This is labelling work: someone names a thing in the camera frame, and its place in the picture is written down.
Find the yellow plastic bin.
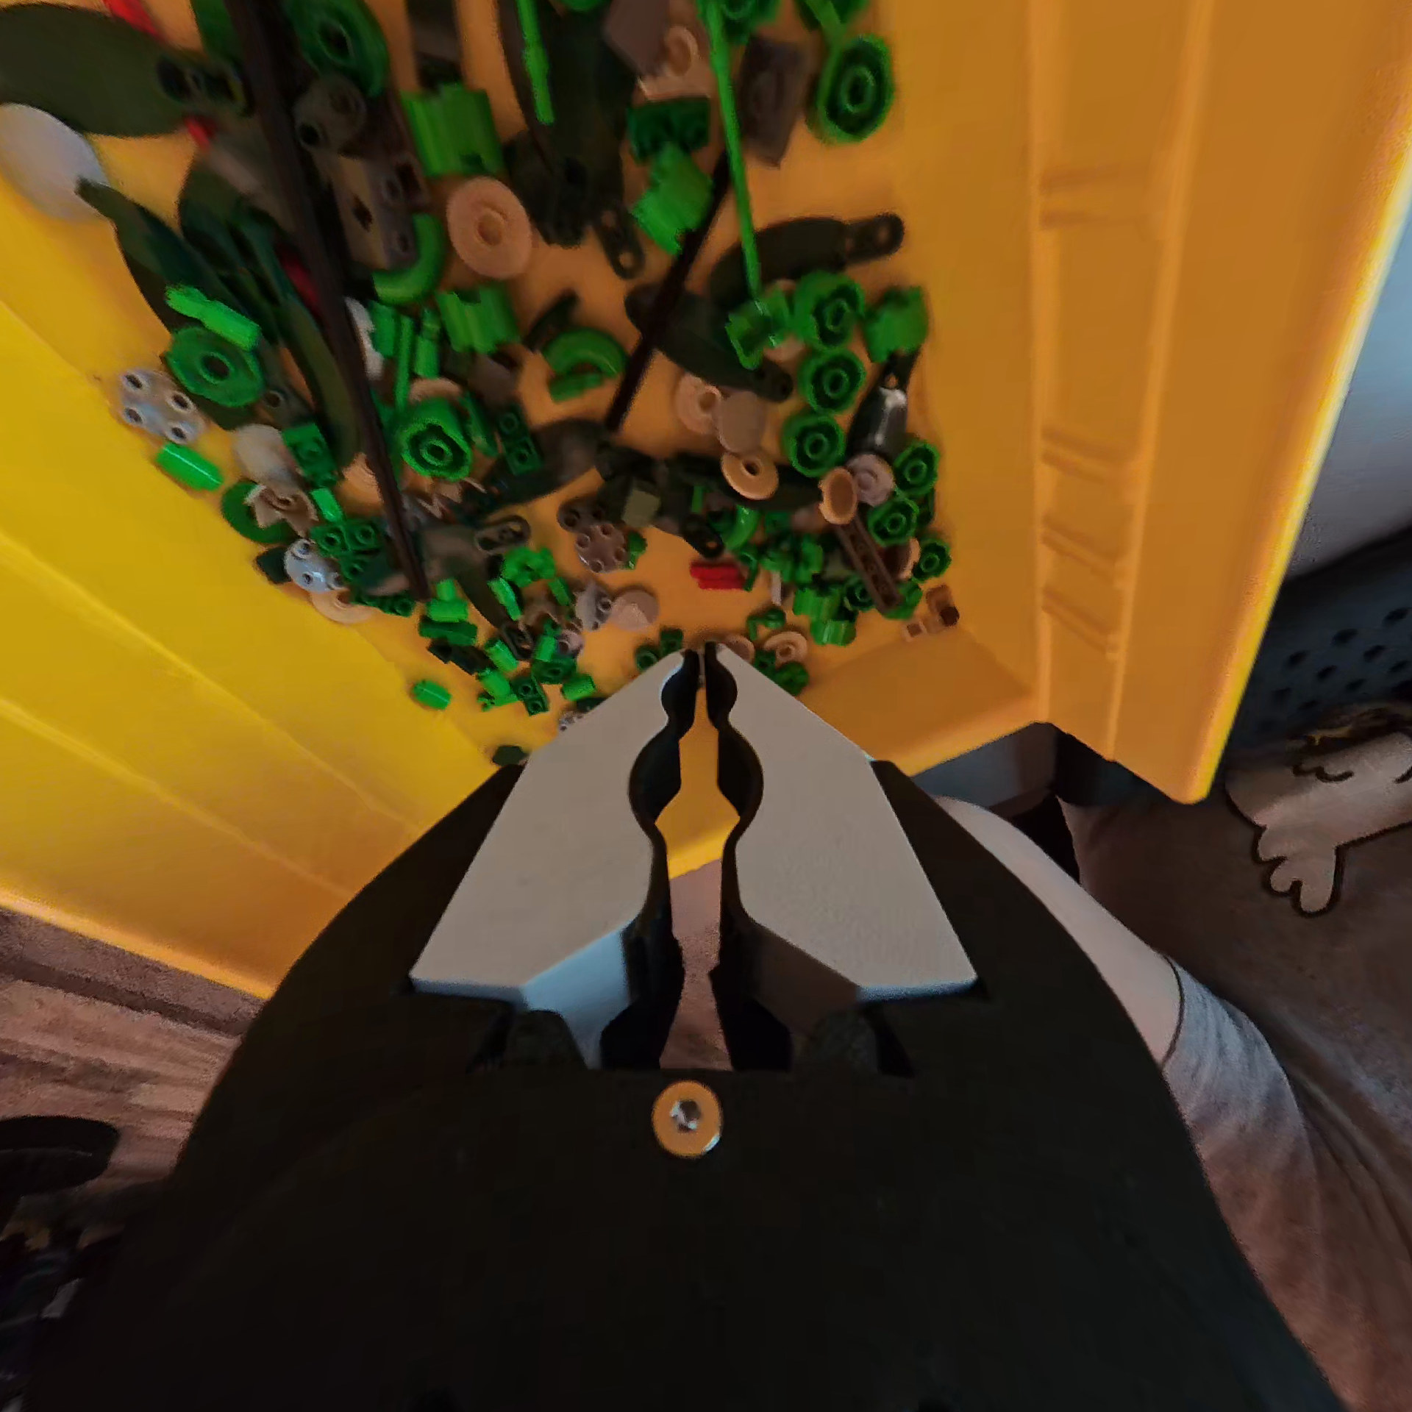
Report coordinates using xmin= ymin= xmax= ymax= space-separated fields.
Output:
xmin=0 ymin=0 xmax=1412 ymax=1000

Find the printed grey shirt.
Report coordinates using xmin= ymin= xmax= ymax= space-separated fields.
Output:
xmin=1058 ymin=706 xmax=1412 ymax=1412

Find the long black toy rod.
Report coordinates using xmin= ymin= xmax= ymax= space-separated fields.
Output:
xmin=224 ymin=0 xmax=431 ymax=602

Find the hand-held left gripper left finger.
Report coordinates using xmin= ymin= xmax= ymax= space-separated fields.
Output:
xmin=409 ymin=651 xmax=702 ymax=1071

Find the person's left forearm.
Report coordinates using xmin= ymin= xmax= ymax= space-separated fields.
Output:
xmin=670 ymin=794 xmax=1186 ymax=1071

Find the pile of toy bricks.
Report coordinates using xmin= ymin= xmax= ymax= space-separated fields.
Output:
xmin=0 ymin=0 xmax=961 ymax=769

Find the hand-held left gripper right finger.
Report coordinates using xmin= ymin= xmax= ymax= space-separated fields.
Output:
xmin=704 ymin=642 xmax=979 ymax=1071

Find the black perforated panel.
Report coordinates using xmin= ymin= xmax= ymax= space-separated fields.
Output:
xmin=1223 ymin=530 xmax=1412 ymax=752

